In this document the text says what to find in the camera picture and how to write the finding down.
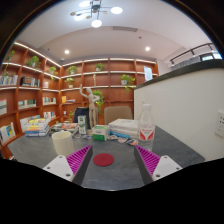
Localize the magazines on table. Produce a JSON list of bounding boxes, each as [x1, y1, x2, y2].
[[49, 123, 79, 135]]

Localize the white ceramic mug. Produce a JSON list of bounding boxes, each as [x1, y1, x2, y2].
[[52, 131, 74, 156]]

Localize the tan chair backrest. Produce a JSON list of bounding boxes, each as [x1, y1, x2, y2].
[[104, 106, 133, 125]]

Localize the green white small box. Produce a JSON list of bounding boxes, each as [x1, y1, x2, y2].
[[92, 125, 109, 141]]

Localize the stack of colourful books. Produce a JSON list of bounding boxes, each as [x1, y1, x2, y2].
[[25, 118, 49, 137]]

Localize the white green milk carton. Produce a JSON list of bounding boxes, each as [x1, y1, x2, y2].
[[78, 115, 87, 134]]

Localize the hanging green potted plant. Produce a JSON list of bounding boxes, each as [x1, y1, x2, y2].
[[121, 74, 135, 92]]

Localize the white wall socket panel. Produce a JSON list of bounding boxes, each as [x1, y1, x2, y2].
[[215, 111, 224, 138]]

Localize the ceiling chandelier lamp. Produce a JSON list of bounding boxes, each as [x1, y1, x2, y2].
[[70, 0, 123, 28]]

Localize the red round coaster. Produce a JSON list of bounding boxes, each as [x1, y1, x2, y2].
[[93, 153, 114, 167]]

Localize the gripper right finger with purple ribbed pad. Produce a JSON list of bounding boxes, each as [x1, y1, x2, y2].
[[134, 145, 182, 185]]

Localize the clear plastic water bottle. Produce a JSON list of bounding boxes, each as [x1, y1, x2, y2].
[[138, 104, 155, 151]]

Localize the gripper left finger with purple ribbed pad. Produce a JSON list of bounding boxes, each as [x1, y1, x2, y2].
[[44, 145, 93, 185]]

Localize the wooden wall bookshelf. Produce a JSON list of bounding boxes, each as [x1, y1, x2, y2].
[[0, 42, 158, 149]]

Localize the wooden artist mannequin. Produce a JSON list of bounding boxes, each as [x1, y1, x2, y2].
[[80, 86, 100, 128]]

